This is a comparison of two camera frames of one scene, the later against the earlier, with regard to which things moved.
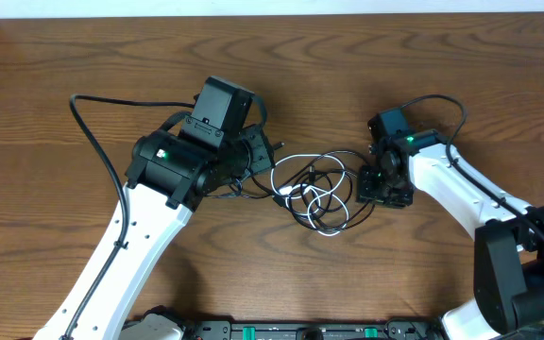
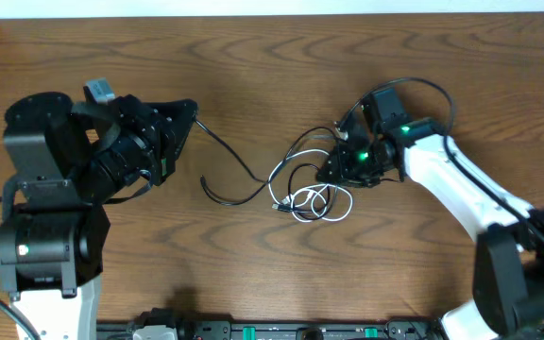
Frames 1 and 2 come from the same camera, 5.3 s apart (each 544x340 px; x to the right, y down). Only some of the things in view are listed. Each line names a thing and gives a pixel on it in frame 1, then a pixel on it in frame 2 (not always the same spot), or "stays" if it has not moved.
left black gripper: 261,147 → 164,147
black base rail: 301,329 stays
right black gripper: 365,190 → 342,172
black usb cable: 264,191 → 263,181
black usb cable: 323,228 → 295,210
